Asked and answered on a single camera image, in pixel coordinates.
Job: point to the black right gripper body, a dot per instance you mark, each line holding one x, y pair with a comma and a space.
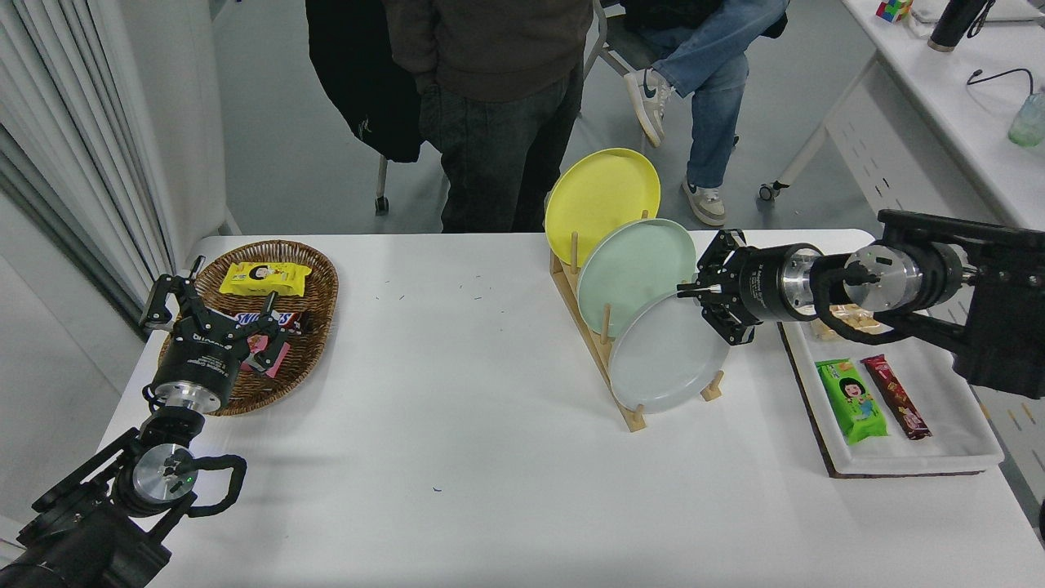
759, 282

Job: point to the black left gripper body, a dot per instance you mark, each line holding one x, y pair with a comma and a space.
200, 359

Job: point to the grey plate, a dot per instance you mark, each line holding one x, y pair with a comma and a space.
661, 367

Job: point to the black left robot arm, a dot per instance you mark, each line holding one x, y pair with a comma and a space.
82, 539

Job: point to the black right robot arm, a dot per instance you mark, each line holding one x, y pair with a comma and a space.
996, 327

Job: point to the mint green plate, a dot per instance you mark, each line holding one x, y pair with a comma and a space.
633, 273

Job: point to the wooden plate rack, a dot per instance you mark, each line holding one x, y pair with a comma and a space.
633, 418

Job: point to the yellow plate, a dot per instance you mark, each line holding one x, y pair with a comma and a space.
596, 200

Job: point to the brown Snickers bar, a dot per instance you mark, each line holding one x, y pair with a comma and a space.
245, 317

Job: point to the pink snack packet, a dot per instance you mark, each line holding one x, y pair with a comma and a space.
279, 359

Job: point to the yellow snack packet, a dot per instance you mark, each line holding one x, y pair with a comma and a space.
265, 279

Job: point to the brown wicker basket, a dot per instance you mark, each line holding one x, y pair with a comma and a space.
314, 269

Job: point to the clear packet of nut biscuits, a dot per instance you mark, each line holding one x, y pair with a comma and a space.
853, 322

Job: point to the green snack packet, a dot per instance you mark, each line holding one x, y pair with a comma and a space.
851, 400

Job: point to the seated person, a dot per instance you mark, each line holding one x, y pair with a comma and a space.
710, 106

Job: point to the dark red snack bar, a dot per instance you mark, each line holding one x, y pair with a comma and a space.
896, 398

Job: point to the chair leg with castor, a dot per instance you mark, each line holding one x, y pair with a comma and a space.
381, 184

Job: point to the brown board under tray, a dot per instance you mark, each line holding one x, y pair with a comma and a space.
841, 474

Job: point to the white vertical curtain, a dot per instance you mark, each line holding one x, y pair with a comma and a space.
65, 122

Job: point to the white tray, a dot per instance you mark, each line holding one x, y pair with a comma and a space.
939, 408

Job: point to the grey office chair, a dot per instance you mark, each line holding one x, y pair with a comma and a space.
629, 45

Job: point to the standing person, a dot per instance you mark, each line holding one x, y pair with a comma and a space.
490, 147

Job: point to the black jacket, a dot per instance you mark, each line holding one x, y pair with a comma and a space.
359, 82

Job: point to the colourful puzzle cube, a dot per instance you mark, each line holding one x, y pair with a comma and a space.
894, 10

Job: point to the pale green glass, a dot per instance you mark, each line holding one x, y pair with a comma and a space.
1029, 122

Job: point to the black bottle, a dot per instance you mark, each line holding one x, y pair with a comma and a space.
951, 24

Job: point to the silver laptop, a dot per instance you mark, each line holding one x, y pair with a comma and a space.
1012, 10

